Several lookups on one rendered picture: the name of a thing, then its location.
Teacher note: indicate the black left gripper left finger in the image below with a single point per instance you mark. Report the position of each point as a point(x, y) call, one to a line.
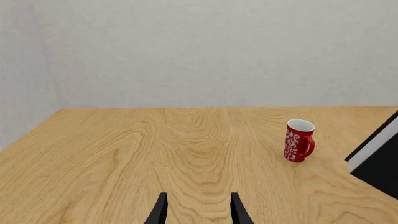
point(159, 212)

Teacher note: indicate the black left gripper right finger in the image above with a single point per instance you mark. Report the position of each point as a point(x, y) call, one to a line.
point(239, 212)

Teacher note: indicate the red mug with white pattern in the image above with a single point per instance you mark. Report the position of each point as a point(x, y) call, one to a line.
point(295, 142)

